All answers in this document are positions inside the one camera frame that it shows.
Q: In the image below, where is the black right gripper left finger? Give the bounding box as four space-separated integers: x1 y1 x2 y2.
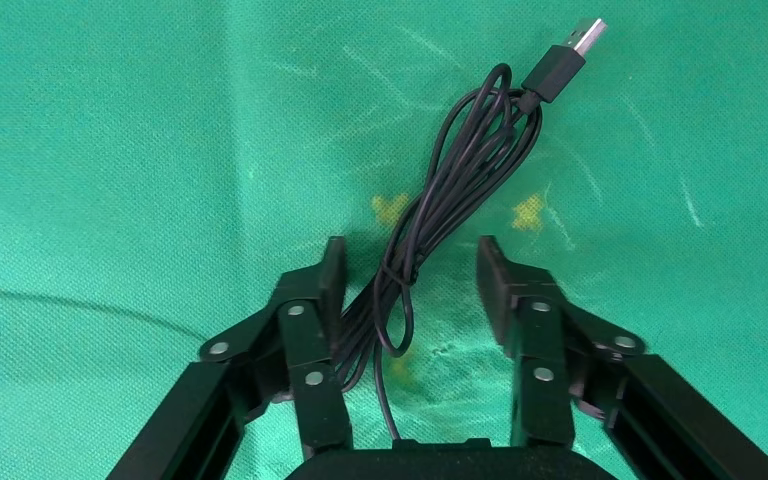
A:
106 236 354 480

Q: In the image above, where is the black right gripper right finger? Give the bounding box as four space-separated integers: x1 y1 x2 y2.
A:
476 235 768 480

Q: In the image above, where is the black USB cable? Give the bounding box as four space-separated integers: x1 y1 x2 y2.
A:
330 17 609 444

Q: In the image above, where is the green table cloth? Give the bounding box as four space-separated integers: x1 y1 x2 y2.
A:
0 0 768 480

